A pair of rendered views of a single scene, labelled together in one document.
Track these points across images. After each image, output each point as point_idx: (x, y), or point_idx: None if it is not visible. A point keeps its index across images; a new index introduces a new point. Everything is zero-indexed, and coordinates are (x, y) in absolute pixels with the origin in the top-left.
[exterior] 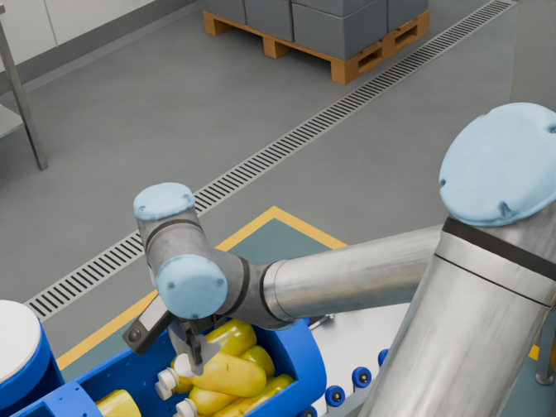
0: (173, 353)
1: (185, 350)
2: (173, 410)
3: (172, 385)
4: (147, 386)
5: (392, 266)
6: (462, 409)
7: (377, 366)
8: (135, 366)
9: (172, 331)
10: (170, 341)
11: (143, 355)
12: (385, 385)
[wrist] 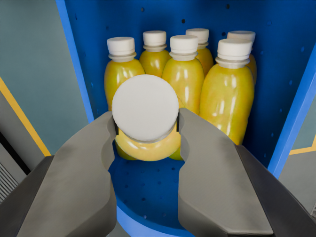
0: (269, 80)
1: (101, 178)
2: (220, 36)
3: (218, 51)
4: (264, 24)
5: None
6: None
7: None
8: (301, 21)
9: (214, 214)
10: (284, 89)
11: (303, 43)
12: None
